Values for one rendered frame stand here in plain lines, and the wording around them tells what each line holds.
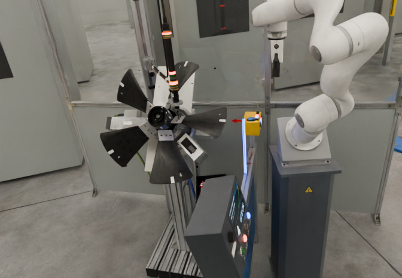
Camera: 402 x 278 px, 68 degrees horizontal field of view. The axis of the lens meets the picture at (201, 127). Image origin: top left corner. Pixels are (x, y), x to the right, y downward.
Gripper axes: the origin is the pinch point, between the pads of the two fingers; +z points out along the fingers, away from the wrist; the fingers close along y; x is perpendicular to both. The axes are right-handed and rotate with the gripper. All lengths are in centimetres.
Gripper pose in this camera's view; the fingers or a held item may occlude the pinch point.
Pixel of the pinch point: (276, 72)
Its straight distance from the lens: 142.9
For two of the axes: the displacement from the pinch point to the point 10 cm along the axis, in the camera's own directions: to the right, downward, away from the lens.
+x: -9.7, -0.3, 2.6
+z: 0.9, 9.0, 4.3
